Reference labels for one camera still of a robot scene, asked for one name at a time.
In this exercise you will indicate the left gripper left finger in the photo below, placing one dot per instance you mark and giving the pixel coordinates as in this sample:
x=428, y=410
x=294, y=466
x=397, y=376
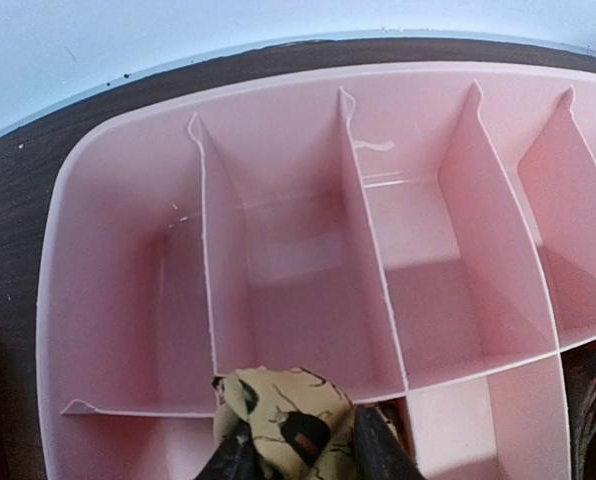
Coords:
x=234, y=459

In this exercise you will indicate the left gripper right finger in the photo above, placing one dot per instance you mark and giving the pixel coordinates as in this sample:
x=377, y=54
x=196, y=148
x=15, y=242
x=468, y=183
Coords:
x=377, y=452

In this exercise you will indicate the leopard print tie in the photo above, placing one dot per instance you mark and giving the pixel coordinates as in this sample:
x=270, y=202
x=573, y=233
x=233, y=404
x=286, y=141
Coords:
x=301, y=423

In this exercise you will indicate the pink divided organizer box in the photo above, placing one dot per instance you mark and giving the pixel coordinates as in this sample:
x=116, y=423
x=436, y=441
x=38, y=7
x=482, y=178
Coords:
x=423, y=233

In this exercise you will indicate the rolled black tie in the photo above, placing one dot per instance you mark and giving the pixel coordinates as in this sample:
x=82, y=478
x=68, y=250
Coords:
x=579, y=367

